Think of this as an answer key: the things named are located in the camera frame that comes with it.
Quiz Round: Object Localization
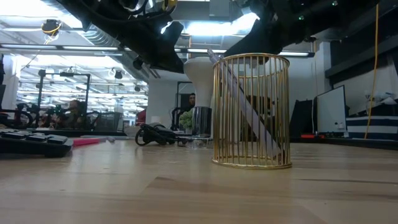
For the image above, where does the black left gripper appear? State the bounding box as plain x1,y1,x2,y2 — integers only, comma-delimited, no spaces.
83,0,185,74

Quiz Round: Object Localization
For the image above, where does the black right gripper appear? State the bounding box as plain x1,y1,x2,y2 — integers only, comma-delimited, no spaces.
224,0,343,57

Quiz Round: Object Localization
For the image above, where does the black power cord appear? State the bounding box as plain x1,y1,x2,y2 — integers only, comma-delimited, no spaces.
134,123,187,147

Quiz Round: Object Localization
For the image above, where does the black office chair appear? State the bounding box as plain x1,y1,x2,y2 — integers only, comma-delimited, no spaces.
170,106,187,131

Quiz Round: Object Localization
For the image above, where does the long ceiling light bar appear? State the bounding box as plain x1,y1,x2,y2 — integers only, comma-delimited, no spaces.
0,43,315,58

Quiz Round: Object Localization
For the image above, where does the green succulent plant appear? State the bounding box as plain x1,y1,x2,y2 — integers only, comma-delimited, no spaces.
179,108,194,131

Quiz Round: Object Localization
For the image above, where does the long black white stick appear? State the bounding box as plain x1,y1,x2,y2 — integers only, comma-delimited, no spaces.
207,49,285,158

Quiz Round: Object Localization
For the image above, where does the grey stapler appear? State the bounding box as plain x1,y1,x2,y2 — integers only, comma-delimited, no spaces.
124,124,147,138

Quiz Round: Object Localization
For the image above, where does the black upright panel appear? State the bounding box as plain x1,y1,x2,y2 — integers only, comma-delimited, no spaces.
290,99,315,138

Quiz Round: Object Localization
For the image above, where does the black mesh basket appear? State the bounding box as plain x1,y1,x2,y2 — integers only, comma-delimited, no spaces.
92,111,124,132

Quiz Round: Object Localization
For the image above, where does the white board panel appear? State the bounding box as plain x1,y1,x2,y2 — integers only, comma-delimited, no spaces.
315,84,348,135

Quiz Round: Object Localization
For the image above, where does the pink highlighter pen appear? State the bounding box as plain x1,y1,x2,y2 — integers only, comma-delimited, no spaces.
72,136,116,147

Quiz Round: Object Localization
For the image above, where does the white crumpled bag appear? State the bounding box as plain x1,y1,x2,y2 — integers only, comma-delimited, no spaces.
365,91,398,108

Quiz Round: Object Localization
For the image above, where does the navy white striped box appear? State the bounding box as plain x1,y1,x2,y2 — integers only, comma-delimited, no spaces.
346,115,398,140

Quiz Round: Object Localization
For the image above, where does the black calculator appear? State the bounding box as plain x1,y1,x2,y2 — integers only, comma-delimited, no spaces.
0,129,75,159

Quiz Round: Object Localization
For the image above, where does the silver ventilation duct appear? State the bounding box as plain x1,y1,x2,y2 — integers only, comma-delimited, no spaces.
79,26,162,80

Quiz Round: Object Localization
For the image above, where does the black ceiling camera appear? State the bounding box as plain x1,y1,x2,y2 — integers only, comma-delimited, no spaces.
42,19,62,37

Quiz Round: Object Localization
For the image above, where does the yellow cable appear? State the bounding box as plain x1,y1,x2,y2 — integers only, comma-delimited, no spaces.
364,0,381,140

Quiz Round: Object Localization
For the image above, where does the black background gantry frame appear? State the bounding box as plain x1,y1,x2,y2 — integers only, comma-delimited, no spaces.
33,68,92,129

